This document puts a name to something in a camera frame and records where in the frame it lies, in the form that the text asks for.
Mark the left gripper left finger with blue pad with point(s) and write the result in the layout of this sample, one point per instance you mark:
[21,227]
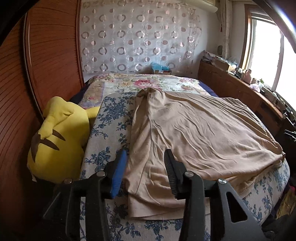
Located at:
[65,207]

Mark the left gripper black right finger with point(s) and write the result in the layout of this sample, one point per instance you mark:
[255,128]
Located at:
[230,219]

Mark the beige printed t-shirt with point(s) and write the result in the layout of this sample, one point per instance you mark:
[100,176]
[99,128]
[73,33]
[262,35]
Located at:
[213,137]

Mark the yellow plush toy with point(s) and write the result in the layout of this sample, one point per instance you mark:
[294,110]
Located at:
[57,149]

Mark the yellow patterned bag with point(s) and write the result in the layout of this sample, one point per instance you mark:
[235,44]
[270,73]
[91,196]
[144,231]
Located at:
[287,205]

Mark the blue floral white bedsheet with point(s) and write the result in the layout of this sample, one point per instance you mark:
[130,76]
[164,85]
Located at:
[111,132]

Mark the dark blue blanket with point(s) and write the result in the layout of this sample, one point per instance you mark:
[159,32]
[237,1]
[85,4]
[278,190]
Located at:
[208,89]

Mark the wooden side cabinet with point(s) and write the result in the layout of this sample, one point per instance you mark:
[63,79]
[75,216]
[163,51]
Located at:
[226,85]

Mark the pink floral quilt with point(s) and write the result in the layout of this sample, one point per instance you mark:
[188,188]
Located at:
[102,85]

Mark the cardboard box on cabinet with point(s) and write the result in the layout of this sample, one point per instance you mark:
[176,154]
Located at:
[223,65]

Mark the blue tissue box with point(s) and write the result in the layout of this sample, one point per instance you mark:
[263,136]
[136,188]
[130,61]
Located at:
[160,69]

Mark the brown wooden wardrobe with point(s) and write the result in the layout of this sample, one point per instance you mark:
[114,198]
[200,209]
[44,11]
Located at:
[40,58]

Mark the circle patterned sheer curtain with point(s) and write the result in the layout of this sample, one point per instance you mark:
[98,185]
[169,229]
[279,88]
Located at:
[129,36]

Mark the hanging window curtain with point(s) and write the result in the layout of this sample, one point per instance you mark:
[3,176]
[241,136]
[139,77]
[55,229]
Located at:
[226,14]

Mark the window with wooden frame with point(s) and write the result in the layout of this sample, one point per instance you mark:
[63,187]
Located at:
[269,56]

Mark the white wall air conditioner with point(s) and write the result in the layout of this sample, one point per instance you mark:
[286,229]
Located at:
[207,5]

